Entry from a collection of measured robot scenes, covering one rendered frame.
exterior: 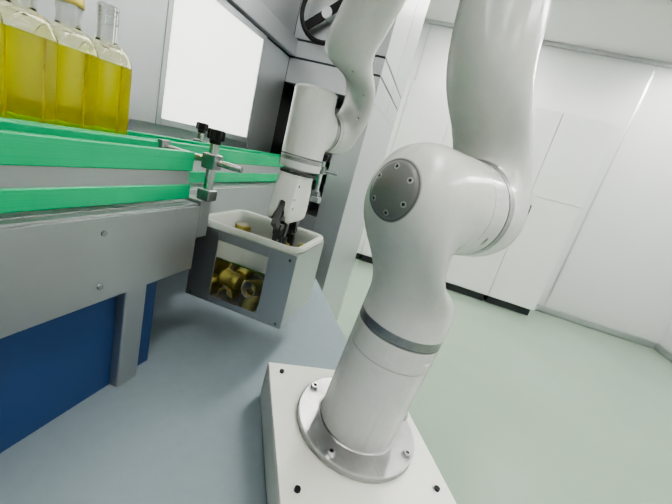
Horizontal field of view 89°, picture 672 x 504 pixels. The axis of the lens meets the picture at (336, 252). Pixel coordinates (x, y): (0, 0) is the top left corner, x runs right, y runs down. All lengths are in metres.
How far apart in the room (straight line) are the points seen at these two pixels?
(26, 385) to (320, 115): 0.59
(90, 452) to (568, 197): 4.25
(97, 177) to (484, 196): 0.46
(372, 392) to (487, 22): 0.45
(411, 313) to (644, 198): 4.78
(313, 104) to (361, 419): 0.53
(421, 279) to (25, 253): 0.42
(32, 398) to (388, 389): 0.45
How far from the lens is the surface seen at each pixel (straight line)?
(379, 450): 0.56
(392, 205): 0.35
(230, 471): 0.58
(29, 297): 0.50
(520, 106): 0.46
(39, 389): 0.61
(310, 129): 0.68
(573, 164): 4.37
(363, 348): 0.47
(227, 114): 1.18
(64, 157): 0.49
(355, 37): 0.65
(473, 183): 0.37
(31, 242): 0.48
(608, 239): 5.05
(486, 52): 0.45
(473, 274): 4.31
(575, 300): 5.13
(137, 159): 0.56
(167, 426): 0.63
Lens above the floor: 1.19
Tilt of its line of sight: 16 degrees down
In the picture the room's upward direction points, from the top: 15 degrees clockwise
